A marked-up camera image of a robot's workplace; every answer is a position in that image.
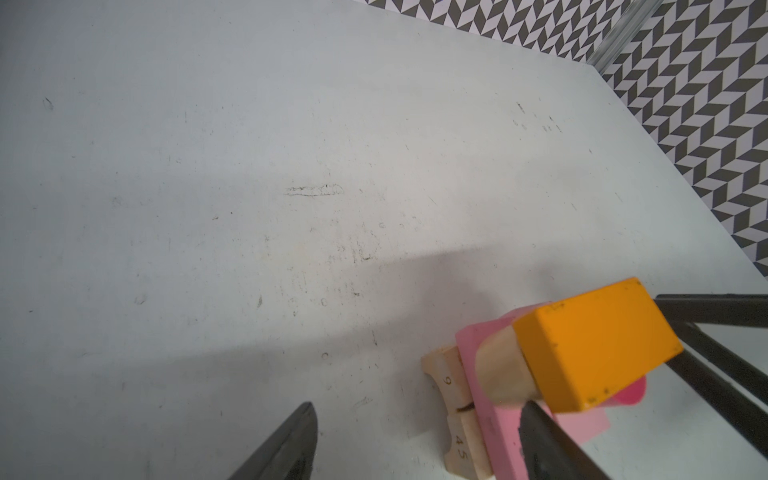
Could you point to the orange rectangular block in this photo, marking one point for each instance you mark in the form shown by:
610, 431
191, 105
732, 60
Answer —
583, 350

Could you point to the pink rectangular block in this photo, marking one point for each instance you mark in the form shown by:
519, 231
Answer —
500, 426

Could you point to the magenta cylinder block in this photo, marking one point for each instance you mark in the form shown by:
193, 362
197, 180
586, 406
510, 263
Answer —
629, 396

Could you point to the natural wood cylinder block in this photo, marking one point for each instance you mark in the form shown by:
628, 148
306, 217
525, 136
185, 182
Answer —
502, 371

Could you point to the natural wood arch block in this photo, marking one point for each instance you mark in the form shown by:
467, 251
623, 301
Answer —
467, 456

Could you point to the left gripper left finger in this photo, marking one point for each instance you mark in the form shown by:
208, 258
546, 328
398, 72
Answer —
288, 453

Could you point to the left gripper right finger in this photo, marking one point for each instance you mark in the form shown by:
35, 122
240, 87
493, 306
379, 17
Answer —
548, 451

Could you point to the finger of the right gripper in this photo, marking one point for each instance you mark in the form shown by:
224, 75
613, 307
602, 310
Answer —
733, 387
740, 310

